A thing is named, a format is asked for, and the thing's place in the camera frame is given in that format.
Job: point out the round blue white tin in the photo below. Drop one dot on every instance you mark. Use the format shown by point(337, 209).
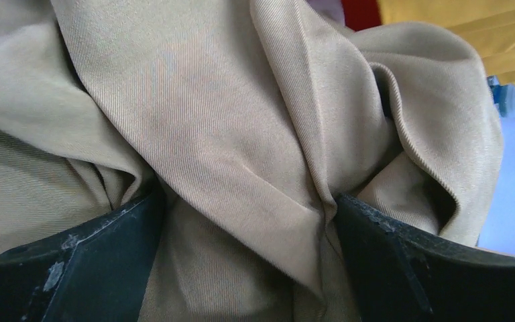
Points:
point(503, 96)

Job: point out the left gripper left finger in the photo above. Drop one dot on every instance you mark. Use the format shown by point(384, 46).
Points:
point(96, 271)

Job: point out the khaki tan garment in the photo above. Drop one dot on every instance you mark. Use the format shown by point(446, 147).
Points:
point(254, 115)

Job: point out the mustard yellow garment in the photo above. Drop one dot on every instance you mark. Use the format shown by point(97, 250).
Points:
point(489, 26)

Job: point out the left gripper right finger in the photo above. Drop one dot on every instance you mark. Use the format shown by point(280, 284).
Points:
point(401, 273)

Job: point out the red plastic tray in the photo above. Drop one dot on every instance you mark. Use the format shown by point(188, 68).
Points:
point(361, 14)

